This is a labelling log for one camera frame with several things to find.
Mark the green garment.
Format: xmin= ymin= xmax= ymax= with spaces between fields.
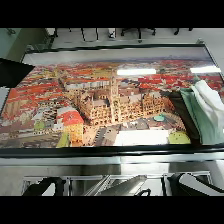
xmin=179 ymin=83 xmax=224 ymax=146

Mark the white garment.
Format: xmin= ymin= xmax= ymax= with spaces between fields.
xmin=191 ymin=78 xmax=224 ymax=135

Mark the black chair base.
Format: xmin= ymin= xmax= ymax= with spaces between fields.
xmin=172 ymin=27 xmax=195 ymax=36
xmin=120 ymin=27 xmax=157 ymax=41

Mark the silver frame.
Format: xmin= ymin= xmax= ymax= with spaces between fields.
xmin=0 ymin=152 xmax=224 ymax=197

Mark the dark brown garment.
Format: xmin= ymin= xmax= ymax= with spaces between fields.
xmin=167 ymin=89 xmax=202 ymax=145

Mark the black cable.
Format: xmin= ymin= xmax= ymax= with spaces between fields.
xmin=135 ymin=187 xmax=152 ymax=197

